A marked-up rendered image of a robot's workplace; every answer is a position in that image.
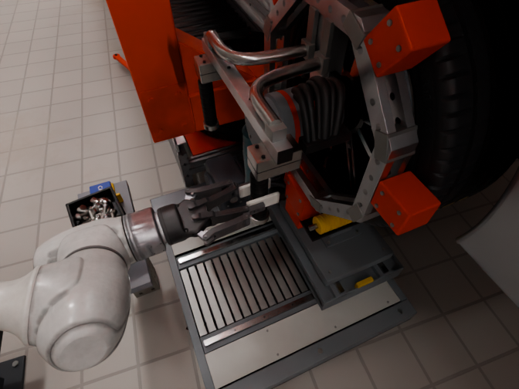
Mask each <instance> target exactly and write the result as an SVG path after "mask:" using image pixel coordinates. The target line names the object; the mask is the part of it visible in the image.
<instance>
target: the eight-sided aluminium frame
mask: <svg viewBox="0 0 519 389"><path fill-rule="evenodd" d="M310 5H312V6H314V7H315V8H316V9H318V12H319V13H321V14H322V15H323V16H324V17H325V18H327V17H328V18H329V19H330V20H331V21H332V22H334V25H336V26H337V27H338V28H339V29H340V30H341V31H342V32H344V33H345V34H346V35H348V37H349V39H350V40H351V44H352V47H353V50H354V57H355V60H356V63H357V68H358V73H359V76H360V81H361V86H362V89H363V94H364V97H365V102H366V106H367V110H368V115H369V119H370V123H371V128H372V132H373V136H374V139H375V147H374V149H373V151H372V154H371V157H370V160H369V162H368V166H367V168H366V170H365V174H364V176H363V178H362V181H361V184H360V187H359V189H358V193H357V195H351V194H339V193H334V192H333V191H332V190H331V189H330V188H329V186H328V185H327V183H326V182H325V180H324V179H323V178H322V177H321V175H320V174H319V173H318V171H317V170H316V168H315V167H314V166H313V165H312V163H311V162H310V160H309V159H308V158H307V156H306V154H305V153H304V152H303V151H302V156H301V158H302V160H301V162H300V165H301V167H302V168H303V169H304V172H305V173H304V172H303V171H302V170H301V168H298V169H296V170H293V171H291V172H290V173H291V174H292V175H293V177H294V179H295V180H296V182H297V183H298V184H299V186H300V188H301V189H302V191H303V192H304V194H305V195H306V196H307V198H308V200H309V201H310V205H311V206H312V207H313V208H314V209H315V210H316V211H318V212H319V213H320V214H321V213H324V214H327V215H333V216H336V217H339V218H344V219H347V220H351V221H352V222H359V223H362V222H365V221H367V220H369V219H371V218H374V217H377V216H379V215H380V214H379V213H378V212H377V211H376V209H375V208H374V207H373V205H372V204H371V200H372V198H373V195H374V193H375V191H376V188H377V187H378V183H379V182H380V181H383V180H385V179H387V178H390V177H393V176H396V175H398V174H401V173H403V172H404V170H405V168H406V166H407V164H408V162H409V160H410V158H411V156H412V155H413V154H415V153H416V147H417V145H418V143H419V139H418V135H417V129H418V126H417V125H415V121H414V117H413V113H412V107H411V103H410V99H409V92H408V89H407V85H406V81H405V74H404V70H403V71H401V72H397V73H393V74H389V75H386V76H381V77H377V76H376V75H375V71H374V70H373V67H372V64H371V60H370V58H369V55H368V51H367V49H366V47H365V43H364V39H365V37H366V36H367V34H368V33H369V32H370V31H371V30H373V28H374V27H376V25H377V24H378V23H380V21H381V20H383V18H384V17H386V15H387V14H388V13H389V12H390V11H389V10H388V9H386V8H385V7H384V5H383V4H378V3H377V2H375V1H373V0H278V1H277V3H276V4H275V5H274V7H273V9H272V10H271V12H270V13H269V15H266V19H265V20H264V27H263V33H264V51H267V50H271V49H276V39H277V48H278V49H280V48H285V47H289V46H290V30H291V28H292V27H293V26H294V25H295V23H296V22H297V21H298V20H299V19H300V18H301V17H302V15H303V14H304V13H305V12H306V11H307V10H308V9H309V8H310ZM286 88H287V81H286V80H284V81H283V82H280V83H277V84H274V85H272V86H270V87H269V88H267V89H265V90H264V92H263V94H264V95H265V94H267V93H272V92H275V91H277V90H284V89H286ZM305 174H306V175H307V176H308V178H309V179H310V181H311V182H312V184H313V185H314V186H313V185H312V184H311V182H310V181H309V180H308V178H307V176H306V175H305ZM314 187H315V188H316V189H317V191H318V193H317V191H316V190H315V188H314Z"/></svg>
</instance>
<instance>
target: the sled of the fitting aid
mask: <svg viewBox="0 0 519 389"><path fill-rule="evenodd" d="M286 199H287V198H282V199H280V200H279V202H278V203H276V204H273V205H270V206H268V210H269V213H270V218H271V219H272V221H273V223H274V225H275V227H276V229H277V231H278V232H279V234H280V236H281V238H282V240H283V242H284V243H285V245H286V247H287V249H288V250H289V252H290V254H291V256H292V258H293V260H294V261H295V263H296V265H297V267H298V269H299V270H300V273H301V274H302V276H303V278H304V280H305V281H306V283H307V285H308V287H309V289H310V291H311V292H312V294H313V296H314V298H315V299H316V301H317V304H318V305H319V307H320V308H321V310H325V309H327V308H329V307H331V306H333V305H335V304H338V303H340V302H342V301H344V300H346V299H349V298H351V297H352V296H356V295H358V294H359V293H362V292H364V291H366V290H368V289H370V288H372V287H375V286H377V285H379V284H381V283H384V282H386V281H388V280H390V279H393V278H395V277H396V276H398V275H399V273H400V272H401V271H402V270H403V269H404V267H403V265H402V264H401V262H400V261H399V260H398V259H397V258H396V257H395V255H394V254H393V255H392V257H391V258H390V259H387V260H385V261H383V262H380V263H378V264H376V265H374V266H371V267H369V268H367V269H364V270H362V271H360V272H357V273H355V274H354V275H351V276H349V277H347V278H344V279H342V280H339V281H337V282H335V283H332V284H330V285H329V286H325V285H324V284H323V282H322V280H321V278H320V276H319V275H318V274H317V271H316V269H315V268H314V266H313V265H312V263H311V261H310V260H309V258H308V256H307V254H306V252H305V251H304V249H303V247H302V246H301V244H300V242H299V241H298V239H297V237H296V236H295V234H294V232H293V230H292V228H291V227H290V225H289V223H288V222H287V220H286V219H285V217H284V215H283V213H282V211H281V210H280V202H281V201H284V200H286Z"/></svg>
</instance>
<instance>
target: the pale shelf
mask: <svg viewBox="0 0 519 389"><path fill-rule="evenodd" d="M114 190H115V194H117V193H120V195H121V197H122V198H123V200H124V201H123V202H120V204H121V205H122V207H123V209H124V211H125V213H126V214H128V213H129V214H130V213H132V212H135V210H134V204H133V201H132V197H131V192H130V188H129V185H128V183H127V181H126V180H125V181H120V182H117V183H115V184H114ZM87 195H90V191H86V192H84V193H81V194H78V195H77V196H78V199H79V198H82V197H85V196H87ZM128 275H129V277H130V282H131V294H132V293H136V292H138V291H141V290H142V289H146V288H148V287H151V286H153V282H152V279H151V274H150V270H149V267H148V261H147V259H144V260H140V261H138V262H135V263H133V264H131V267H130V268H129V270H128Z"/></svg>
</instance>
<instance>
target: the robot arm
mask: <svg viewBox="0 0 519 389"><path fill-rule="evenodd" d="M238 195H239V196H240V197H241V198H243V197H246V196H248V195H250V181H248V182H246V183H243V184H238V183H237V182H234V183H233V182H232V180H230V179H229V180H226V181H220V182H217V183H214V184H209V185H206V186H202V187H199V188H186V189H185V200H183V201H182V202H181V203H179V204H177V205H176V204H170V205H166V206H164V207H161V208H159V209H158V210H157V212H154V209H153V208H151V207H149V208H145V209H142V210H140V211H136V212H132V213H130V214H129V213H128V214H126V215H123V216H120V217H116V218H102V219H98V220H95V221H91V222H87V223H84V224H82V225H78V226H76V227H73V228H70V229H67V230H66V231H63V232H60V233H59V234H58V235H55V236H53V237H52V238H50V239H48V240H47V241H45V242H44V243H42V244H41V245H40V246H39V247H38V248H37V249H36V251H35V253H34V256H33V268H34V269H33V270H32V271H31V272H30V273H28V274H27V275H25V276H23V277H21V278H19V279H15V280H11V281H6V282H0V330H1V331H6V332H9V333H12V334H14V335H16V336H17V337H18V338H19V339H20V340H21V341H22V343H23V344H24V345H30V346H34V347H36V348H37V350H38V352H39V354H40V356H41V357H42V358H43V359H44V360H45V361H46V362H47V363H48V364H49V365H50V366H52V367H54V368H55V369H57V370H61V371H65V372H77V371H82V370H86V369H89V368H91V367H95V366H96V365H98V364H100V363H102V362H103V361H104V360H106V359H107V358H108V357H109V356H110V355H111V354H112V353H113V352H114V351H115V350H116V348H117V346H118V345H119V343H120V341H121V339H122V337H123V335H124V331H125V329H126V325H127V320H128V317H129V313H130V309H131V282H130V277H129V275H128V270H129V268H130V267H131V264H133V263H135V262H138V261H140V260H144V259H146V258H148V257H151V256H153V255H157V254H159V253H162V252H165V251H166V244H167V243H168V244H169V245H174V244H176V243H179V242H183V241H184V240H186V239H187V238H190V237H199V238H200V239H201V240H202V241H203V242H204V245H206V246H209V245H211V244H212V243H213V242H214V241H215V240H216V239H218V238H221V237H223V236H225V235H228V234H230V233H232V232H235V231H237V230H239V229H241V228H244V227H246V226H248V225H250V216H251V215H253V214H256V213H258V212H261V211H264V210H265V207H267V206H270V205H273V204H276V203H278V202H279V199H280V193H279V192H278V191H277V192H274V193H272V194H268V195H265V196H263V197H260V198H256V199H253V200H251V201H247V202H246V206H242V207H238V208H230V209H226V210H222V211H211V210H212V208H214V207H216V206H218V205H220V204H222V203H224V202H226V201H228V200H230V199H232V198H234V197H236V196H238ZM199 199H200V200H199ZM196 200H198V201H196ZM223 222H225V223H223ZM218 223H222V224H221V225H217V226H216V227H214V228H211V229H209V230H208V229H206V228H207V227H210V226H214V225H216V224H218ZM205 229H206V230H205Z"/></svg>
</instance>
